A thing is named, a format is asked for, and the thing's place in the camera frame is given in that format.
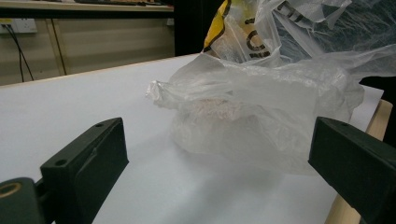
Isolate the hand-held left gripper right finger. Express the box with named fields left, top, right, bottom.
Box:
left=307, top=116, right=396, bottom=224

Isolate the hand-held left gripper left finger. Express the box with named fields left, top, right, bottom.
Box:
left=39, top=117, right=130, bottom=224

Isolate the clear plastic bag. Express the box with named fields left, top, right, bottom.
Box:
left=145, top=0, right=396, bottom=176

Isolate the white wall power outlet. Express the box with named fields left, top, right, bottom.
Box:
left=0, top=18, right=38, bottom=35

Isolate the black curtain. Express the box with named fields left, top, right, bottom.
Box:
left=173, top=0, right=226, bottom=58

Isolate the black wall cable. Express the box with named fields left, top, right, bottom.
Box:
left=2, top=23, right=35, bottom=83

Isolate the background desk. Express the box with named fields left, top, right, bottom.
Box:
left=0, top=0, right=175, bottom=19

